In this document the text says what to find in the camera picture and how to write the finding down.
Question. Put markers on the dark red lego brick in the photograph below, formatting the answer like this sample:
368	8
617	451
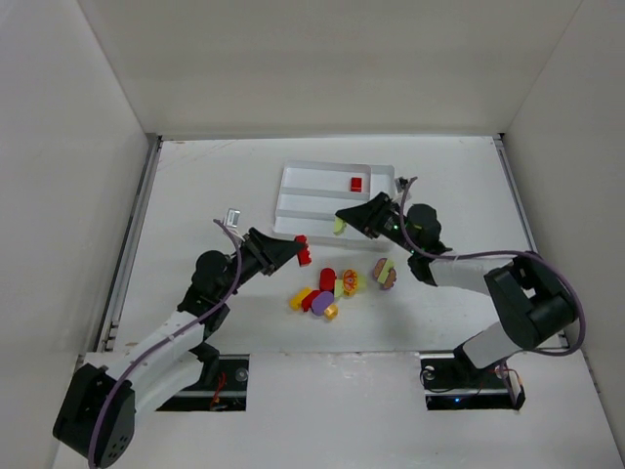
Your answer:
308	300

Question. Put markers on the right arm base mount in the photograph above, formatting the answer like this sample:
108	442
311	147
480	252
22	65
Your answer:
451	382

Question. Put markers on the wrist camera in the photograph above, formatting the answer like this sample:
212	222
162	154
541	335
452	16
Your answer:
231	220
401	184

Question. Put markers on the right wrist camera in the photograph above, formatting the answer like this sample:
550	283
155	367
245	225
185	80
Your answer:
401	184

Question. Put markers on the white divided tray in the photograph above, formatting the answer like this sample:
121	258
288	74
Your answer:
310	193

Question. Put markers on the red rounded lego brick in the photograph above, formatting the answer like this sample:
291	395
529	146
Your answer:
327	279

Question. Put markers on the small red lego brick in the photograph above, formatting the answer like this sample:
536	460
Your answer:
356	184

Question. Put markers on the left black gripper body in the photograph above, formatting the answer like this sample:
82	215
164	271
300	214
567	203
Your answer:
259	250

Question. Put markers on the orange patterned lego piece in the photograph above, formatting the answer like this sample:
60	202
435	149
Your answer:
353	282

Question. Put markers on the small orange lego piece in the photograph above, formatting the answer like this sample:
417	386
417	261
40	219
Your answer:
331	312

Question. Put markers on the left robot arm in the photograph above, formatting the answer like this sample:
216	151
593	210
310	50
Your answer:
99	412

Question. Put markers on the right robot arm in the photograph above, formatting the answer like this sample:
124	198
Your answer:
531	301

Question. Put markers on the yellow lego brick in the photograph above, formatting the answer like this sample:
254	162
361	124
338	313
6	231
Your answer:
296	301

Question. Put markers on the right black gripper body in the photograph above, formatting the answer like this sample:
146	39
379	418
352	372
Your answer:
377	219

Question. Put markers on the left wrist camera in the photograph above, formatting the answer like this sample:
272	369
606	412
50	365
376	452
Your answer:
231	220

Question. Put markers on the light green lego piece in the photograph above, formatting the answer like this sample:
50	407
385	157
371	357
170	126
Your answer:
339	226

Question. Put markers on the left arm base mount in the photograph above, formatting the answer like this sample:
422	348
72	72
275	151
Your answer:
221	387

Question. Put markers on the purple tan lego piece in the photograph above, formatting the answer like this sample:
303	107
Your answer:
384	273

